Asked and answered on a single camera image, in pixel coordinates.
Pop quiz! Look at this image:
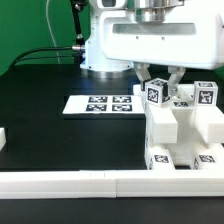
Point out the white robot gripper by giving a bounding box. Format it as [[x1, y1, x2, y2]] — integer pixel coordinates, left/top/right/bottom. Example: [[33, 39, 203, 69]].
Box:
[[100, 6, 224, 97]]

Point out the white cube with hole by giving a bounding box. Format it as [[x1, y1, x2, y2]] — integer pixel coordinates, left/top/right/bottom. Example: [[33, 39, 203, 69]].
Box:
[[145, 78, 170, 107]]

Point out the small white tagged cube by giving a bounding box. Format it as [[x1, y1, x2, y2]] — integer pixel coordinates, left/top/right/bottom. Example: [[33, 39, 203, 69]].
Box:
[[194, 81, 218, 106]]

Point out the white chair seat block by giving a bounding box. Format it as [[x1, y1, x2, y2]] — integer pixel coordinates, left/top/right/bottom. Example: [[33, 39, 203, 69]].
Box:
[[145, 96, 221, 164]]

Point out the long white chair side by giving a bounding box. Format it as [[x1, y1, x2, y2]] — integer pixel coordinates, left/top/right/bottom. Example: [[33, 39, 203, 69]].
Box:
[[146, 84, 224, 148]]

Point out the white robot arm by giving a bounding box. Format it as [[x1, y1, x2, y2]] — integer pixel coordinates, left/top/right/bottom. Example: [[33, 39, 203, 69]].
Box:
[[81, 0, 224, 95]]

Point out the white piece at left edge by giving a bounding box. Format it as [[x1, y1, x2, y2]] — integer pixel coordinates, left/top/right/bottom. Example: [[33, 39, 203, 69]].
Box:
[[0, 128, 6, 151]]

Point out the white marker base plate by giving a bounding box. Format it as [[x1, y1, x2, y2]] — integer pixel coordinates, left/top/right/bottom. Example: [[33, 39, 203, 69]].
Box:
[[63, 95, 144, 115]]

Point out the black cable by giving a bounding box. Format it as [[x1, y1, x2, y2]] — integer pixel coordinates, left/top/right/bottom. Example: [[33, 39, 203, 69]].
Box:
[[7, 45, 86, 71]]

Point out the white U-shaped border frame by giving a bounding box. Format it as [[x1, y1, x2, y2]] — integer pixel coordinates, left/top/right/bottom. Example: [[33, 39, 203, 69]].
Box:
[[0, 139, 224, 200]]

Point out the thin white cable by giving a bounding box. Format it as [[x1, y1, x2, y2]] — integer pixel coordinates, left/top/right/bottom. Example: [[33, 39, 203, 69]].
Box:
[[45, 0, 62, 65]]

